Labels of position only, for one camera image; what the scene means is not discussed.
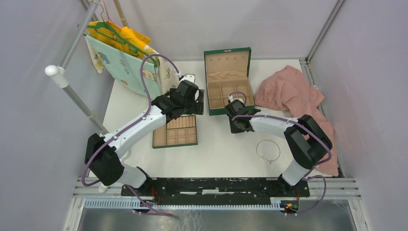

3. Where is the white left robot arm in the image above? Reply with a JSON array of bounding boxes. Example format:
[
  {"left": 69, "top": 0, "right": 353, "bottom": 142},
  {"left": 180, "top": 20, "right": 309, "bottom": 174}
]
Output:
[{"left": 85, "top": 79, "right": 204, "bottom": 196}]

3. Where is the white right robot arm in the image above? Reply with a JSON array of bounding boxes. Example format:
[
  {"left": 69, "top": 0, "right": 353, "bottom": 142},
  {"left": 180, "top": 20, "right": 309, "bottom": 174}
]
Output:
[{"left": 225, "top": 97, "right": 333, "bottom": 196}]

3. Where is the green jewelry tray insert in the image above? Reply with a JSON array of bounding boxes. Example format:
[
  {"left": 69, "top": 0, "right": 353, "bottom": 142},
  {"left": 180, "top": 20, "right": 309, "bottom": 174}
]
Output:
[{"left": 152, "top": 115, "right": 198, "bottom": 149}]

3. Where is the green jewelry box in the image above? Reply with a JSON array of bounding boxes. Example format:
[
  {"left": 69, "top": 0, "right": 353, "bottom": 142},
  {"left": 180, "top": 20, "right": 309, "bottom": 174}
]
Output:
[{"left": 204, "top": 47, "right": 255, "bottom": 116}]

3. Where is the white cartoon print garment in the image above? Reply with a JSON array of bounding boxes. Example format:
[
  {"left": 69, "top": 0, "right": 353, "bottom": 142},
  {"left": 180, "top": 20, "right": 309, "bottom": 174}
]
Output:
[{"left": 86, "top": 44, "right": 181, "bottom": 98}]

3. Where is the green clothes hanger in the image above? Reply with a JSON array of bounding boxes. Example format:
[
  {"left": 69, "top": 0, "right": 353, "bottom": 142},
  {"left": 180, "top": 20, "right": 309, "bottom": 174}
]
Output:
[{"left": 87, "top": 21, "right": 159, "bottom": 68}]

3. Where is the pink crumpled garment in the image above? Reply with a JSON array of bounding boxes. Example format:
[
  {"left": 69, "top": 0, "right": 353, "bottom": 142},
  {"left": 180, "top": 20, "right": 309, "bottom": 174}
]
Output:
[{"left": 254, "top": 65, "right": 339, "bottom": 177}]

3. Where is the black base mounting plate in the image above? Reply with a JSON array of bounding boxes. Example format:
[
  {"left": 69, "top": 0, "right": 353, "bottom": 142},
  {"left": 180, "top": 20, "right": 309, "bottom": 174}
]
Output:
[{"left": 121, "top": 178, "right": 310, "bottom": 205}]

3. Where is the mint cartoon print garment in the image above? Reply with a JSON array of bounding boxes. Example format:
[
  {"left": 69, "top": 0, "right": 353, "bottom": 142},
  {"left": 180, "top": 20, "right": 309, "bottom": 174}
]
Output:
[{"left": 85, "top": 36, "right": 162, "bottom": 99}]

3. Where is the yellow garment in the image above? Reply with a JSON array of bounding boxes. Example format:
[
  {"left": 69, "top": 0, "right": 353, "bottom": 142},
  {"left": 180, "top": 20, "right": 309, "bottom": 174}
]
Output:
[{"left": 87, "top": 20, "right": 153, "bottom": 60}]

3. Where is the metal clothes rack pole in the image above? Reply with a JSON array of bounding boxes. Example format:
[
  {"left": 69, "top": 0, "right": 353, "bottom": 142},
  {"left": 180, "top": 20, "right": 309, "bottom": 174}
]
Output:
[{"left": 44, "top": 0, "right": 108, "bottom": 134}]

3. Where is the silver bangle bracelet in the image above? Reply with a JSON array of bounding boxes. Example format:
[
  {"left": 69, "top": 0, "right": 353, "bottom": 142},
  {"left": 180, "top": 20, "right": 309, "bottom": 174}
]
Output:
[{"left": 256, "top": 140, "right": 281, "bottom": 165}]

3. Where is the aluminium frame rail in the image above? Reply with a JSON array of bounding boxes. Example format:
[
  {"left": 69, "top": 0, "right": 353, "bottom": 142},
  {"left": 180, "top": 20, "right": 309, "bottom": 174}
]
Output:
[{"left": 299, "top": 0, "right": 346, "bottom": 90}]

